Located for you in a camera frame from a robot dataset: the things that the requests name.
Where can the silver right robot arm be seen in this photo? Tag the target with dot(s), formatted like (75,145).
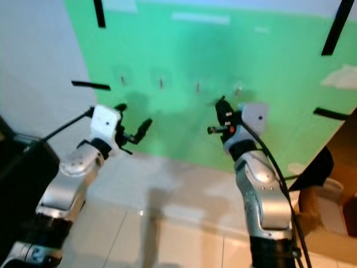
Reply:
(262,195)

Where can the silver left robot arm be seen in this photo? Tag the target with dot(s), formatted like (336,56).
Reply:
(67,190)

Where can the black tape strip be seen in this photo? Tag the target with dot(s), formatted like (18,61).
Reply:
(337,28)
(100,14)
(330,113)
(91,85)

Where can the black cloth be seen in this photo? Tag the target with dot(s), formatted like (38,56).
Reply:
(315,167)

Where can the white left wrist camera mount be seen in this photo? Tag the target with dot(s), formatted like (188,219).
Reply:
(105,124)

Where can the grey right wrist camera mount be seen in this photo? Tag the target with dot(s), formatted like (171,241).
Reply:
(254,117)

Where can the clear adhesive wall hook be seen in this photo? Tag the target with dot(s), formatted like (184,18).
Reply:
(234,82)
(161,83)
(198,86)

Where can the green wall sheet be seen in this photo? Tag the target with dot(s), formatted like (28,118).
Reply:
(201,56)

